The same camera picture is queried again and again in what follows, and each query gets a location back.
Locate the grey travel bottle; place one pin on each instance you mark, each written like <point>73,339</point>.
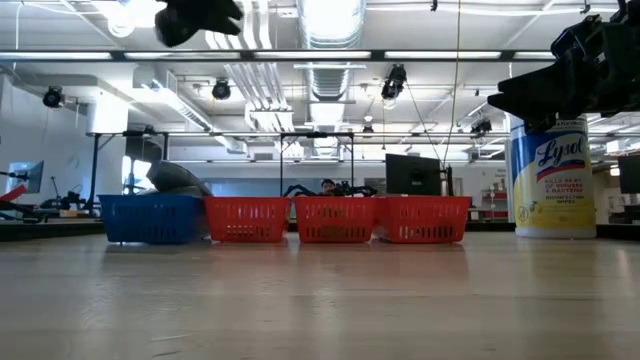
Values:
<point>170,175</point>

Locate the small tilted monitor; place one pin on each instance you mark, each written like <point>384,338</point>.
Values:
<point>27,175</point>

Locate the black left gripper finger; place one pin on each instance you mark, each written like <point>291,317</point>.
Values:
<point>175,30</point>

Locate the silver ventilation duct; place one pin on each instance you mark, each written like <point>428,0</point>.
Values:
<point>330,82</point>

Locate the dark monitor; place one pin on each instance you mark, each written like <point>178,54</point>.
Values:
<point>630,174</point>

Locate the blue plastic basket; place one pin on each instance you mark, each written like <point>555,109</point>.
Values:
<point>150,220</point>

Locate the black metal table frame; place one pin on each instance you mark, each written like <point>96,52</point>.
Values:
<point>50,230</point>

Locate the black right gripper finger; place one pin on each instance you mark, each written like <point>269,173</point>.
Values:
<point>525,97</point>
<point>542,124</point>

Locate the Lysol wipes canister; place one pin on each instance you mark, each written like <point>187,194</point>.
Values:
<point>555,190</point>

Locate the black computer monitor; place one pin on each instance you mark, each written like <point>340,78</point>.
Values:
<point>412,175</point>

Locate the black background metal frame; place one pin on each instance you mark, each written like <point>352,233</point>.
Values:
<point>281,160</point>

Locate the black background robot arm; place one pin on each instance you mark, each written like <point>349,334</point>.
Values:
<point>355,190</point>

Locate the red plastic basket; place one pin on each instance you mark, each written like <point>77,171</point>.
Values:
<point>247,220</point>
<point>425,220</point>
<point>335,220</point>

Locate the black overhead frame bar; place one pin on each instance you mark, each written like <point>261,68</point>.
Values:
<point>120,55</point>

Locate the black ceiling camera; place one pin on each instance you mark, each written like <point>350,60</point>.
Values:
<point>52,97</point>
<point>221,90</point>
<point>395,80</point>

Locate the person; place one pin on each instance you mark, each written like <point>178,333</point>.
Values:
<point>328,186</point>

